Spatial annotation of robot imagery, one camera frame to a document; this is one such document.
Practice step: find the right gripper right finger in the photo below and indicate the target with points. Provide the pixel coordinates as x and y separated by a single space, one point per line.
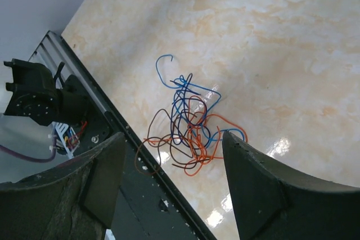
274 201

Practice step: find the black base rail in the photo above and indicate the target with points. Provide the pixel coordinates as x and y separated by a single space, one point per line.
149 206

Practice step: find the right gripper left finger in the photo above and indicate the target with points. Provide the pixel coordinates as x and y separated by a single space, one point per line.
73 200

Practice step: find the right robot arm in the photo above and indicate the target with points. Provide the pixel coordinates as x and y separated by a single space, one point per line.
33 94

